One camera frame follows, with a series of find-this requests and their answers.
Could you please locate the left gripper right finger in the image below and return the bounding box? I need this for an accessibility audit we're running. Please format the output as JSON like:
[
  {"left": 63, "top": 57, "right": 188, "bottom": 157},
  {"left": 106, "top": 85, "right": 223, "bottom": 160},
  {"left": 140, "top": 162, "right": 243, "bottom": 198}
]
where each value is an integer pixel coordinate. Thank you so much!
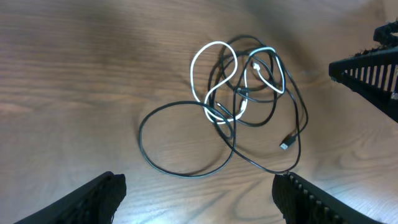
[{"left": 272, "top": 172, "right": 380, "bottom": 224}]

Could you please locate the white usb cable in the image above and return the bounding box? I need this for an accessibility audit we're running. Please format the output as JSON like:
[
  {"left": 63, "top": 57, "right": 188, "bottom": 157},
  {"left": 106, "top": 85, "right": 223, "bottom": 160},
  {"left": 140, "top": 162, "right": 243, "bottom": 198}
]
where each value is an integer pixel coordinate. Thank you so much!
[{"left": 189, "top": 40, "right": 286, "bottom": 125}]

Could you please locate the thin black usb cable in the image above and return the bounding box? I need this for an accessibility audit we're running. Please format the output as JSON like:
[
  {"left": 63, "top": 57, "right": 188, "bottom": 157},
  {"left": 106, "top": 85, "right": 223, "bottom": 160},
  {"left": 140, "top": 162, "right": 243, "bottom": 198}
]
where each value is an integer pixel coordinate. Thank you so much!
[{"left": 207, "top": 34, "right": 309, "bottom": 175}]

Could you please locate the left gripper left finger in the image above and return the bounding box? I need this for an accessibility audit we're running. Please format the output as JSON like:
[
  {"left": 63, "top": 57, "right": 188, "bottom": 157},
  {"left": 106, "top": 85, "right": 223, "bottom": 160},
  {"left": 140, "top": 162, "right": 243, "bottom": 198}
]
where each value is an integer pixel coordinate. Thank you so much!
[{"left": 17, "top": 171, "right": 127, "bottom": 224}]

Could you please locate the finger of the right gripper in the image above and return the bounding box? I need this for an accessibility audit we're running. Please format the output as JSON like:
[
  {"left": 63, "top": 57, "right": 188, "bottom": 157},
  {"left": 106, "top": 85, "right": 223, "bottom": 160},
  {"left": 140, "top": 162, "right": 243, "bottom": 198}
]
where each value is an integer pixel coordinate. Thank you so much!
[
  {"left": 329, "top": 47, "right": 397, "bottom": 121},
  {"left": 373, "top": 21, "right": 397, "bottom": 47}
]

